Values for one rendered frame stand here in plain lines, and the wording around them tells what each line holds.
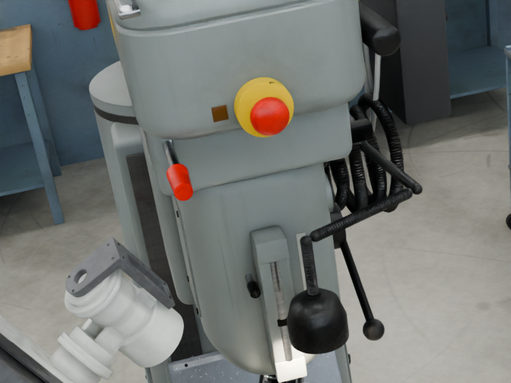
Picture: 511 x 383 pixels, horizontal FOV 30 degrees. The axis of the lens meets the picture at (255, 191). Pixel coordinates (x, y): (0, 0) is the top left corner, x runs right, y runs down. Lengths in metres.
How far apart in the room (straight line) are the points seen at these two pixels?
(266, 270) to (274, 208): 0.08
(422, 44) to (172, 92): 0.61
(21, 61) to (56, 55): 0.83
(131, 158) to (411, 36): 0.51
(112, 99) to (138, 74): 0.74
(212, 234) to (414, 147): 4.05
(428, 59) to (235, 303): 0.51
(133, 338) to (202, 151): 0.27
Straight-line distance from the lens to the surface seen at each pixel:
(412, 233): 4.35
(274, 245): 1.17
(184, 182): 0.97
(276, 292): 1.20
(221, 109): 0.99
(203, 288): 1.26
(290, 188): 1.19
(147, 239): 1.70
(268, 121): 0.95
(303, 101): 1.01
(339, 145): 1.14
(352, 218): 1.12
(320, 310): 1.11
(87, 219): 4.99
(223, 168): 1.12
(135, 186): 1.65
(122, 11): 0.90
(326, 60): 1.00
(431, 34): 1.50
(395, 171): 1.22
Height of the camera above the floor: 2.10
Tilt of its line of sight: 25 degrees down
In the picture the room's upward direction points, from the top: 9 degrees counter-clockwise
